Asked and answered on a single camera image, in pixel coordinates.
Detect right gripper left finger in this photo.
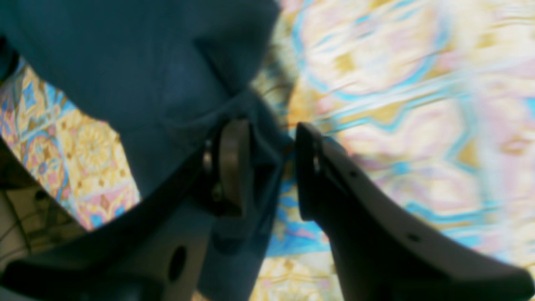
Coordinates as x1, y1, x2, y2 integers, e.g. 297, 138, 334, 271
1, 119, 253, 301

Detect patterned colourful tablecloth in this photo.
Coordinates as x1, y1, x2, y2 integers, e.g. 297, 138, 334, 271
1, 0, 534, 275

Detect dark blue t-shirt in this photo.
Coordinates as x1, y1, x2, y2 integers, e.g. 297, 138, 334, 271
0, 0, 335, 301

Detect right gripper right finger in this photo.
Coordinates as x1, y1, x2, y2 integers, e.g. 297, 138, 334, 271
296, 122, 534, 301

